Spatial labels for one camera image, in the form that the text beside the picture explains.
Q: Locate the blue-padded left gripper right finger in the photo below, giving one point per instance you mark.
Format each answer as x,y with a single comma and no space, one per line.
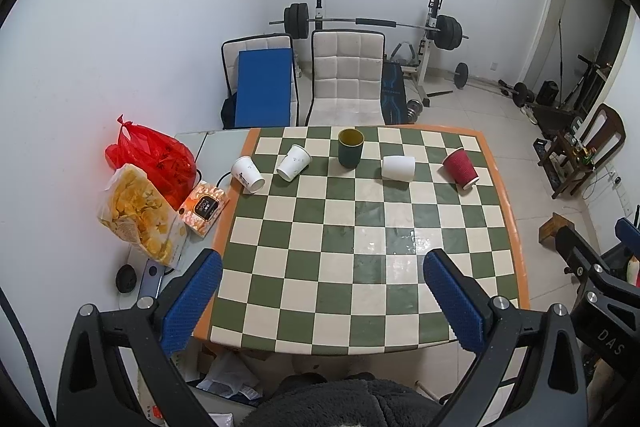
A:
550,389

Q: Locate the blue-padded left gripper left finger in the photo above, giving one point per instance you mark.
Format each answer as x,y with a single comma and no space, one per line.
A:
94,387

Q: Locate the white paper cup with logo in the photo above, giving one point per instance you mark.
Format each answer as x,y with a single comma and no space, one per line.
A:
245,171

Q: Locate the red ribbed paper cup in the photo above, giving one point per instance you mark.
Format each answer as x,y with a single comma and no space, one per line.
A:
459,166

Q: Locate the plain white paper cup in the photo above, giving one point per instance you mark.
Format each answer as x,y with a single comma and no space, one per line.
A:
398,168

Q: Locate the white paper cup with birds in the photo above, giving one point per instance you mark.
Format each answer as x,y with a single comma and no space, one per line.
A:
293,163

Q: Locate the dark green yellow-lined cup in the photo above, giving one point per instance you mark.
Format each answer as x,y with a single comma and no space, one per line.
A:
350,145

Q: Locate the black round object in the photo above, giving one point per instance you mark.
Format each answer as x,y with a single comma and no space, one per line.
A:
126,279

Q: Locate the blue smartphone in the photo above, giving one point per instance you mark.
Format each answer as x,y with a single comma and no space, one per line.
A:
151,279

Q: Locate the small wooden stool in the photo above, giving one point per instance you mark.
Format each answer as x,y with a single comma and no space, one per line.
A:
548,230

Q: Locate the bag of yellow snacks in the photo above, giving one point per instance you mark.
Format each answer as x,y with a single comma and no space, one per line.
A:
133,209

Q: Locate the dark fleece clothing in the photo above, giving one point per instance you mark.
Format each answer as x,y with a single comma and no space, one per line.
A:
359,400

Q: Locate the orange wet wipes pack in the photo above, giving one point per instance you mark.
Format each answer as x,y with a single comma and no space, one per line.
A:
202,207

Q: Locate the dark wooden chair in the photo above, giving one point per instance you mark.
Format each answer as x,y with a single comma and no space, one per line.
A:
570,160

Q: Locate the red plastic bag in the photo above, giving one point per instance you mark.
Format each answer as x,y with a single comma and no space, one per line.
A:
168,164

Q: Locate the green checkered table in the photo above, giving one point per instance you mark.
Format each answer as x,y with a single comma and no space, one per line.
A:
331,263

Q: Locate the grey side table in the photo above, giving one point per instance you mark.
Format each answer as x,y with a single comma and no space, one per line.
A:
158,176

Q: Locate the white weight bench rack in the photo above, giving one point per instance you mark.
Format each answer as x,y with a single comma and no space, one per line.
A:
416,72

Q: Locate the chair with blue cushion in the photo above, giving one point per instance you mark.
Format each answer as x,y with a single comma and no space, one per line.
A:
261,82

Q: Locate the barbell with black plates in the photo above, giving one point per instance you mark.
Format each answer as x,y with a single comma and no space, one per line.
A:
446,33

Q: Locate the white quilted chair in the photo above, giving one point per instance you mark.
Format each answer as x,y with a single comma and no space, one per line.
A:
346,78

